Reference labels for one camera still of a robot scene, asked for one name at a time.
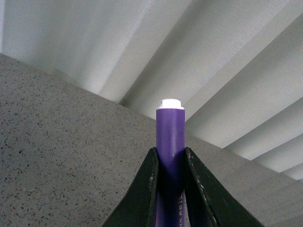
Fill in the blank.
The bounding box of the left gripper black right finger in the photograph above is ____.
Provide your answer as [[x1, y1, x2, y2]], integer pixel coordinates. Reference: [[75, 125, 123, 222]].
[[184, 147, 263, 227]]

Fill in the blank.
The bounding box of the purple marker pen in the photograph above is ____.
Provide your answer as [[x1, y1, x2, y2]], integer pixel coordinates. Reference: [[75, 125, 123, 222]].
[[156, 98, 185, 227]]

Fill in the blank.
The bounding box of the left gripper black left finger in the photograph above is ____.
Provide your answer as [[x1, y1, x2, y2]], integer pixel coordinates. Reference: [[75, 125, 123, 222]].
[[103, 148, 159, 227]]

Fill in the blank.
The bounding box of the white pleated curtain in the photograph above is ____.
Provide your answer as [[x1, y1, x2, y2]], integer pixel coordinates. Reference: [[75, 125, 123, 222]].
[[0, 0, 303, 181]]

